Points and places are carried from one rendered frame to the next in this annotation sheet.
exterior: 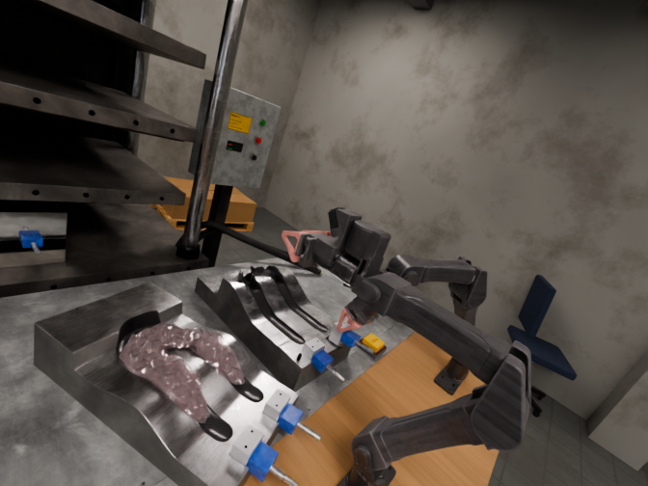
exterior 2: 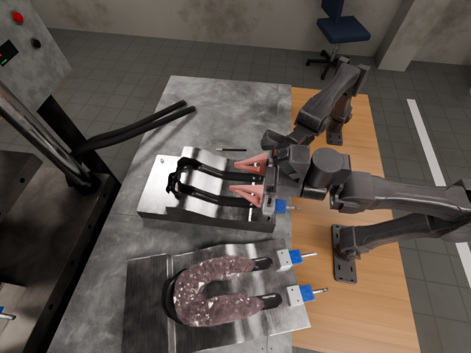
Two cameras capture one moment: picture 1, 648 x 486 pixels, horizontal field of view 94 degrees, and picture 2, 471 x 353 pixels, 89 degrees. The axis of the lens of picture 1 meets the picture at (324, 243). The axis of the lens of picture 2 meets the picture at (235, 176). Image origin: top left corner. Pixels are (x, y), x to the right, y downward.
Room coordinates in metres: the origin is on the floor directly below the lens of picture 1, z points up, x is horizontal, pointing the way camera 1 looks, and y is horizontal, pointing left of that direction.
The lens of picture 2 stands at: (0.40, 0.20, 1.65)
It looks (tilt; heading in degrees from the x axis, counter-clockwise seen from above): 57 degrees down; 334
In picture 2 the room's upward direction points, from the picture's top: straight up
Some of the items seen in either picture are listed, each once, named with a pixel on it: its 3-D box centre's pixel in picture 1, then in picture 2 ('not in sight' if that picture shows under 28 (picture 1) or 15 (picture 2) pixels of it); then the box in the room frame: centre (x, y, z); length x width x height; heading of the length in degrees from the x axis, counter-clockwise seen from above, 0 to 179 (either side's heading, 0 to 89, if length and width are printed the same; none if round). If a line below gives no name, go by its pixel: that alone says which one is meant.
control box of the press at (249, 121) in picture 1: (211, 242); (81, 148); (1.42, 0.55, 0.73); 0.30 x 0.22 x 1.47; 147
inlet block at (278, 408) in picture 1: (293, 420); (297, 257); (0.49, -0.07, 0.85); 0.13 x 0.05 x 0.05; 74
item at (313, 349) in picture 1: (324, 363); (282, 206); (0.66, -0.11, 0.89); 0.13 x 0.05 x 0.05; 57
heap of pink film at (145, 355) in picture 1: (183, 355); (216, 288); (0.52, 0.20, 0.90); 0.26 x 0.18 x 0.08; 74
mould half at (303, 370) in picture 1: (274, 307); (210, 186); (0.86, 0.08, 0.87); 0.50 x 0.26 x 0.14; 57
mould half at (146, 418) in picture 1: (176, 371); (216, 293); (0.51, 0.21, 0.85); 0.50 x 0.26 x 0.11; 74
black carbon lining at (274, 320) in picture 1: (279, 297); (212, 182); (0.84, 0.08, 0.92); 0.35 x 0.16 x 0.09; 57
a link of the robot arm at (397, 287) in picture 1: (435, 343); (402, 204); (0.45, -0.23, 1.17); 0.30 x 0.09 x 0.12; 54
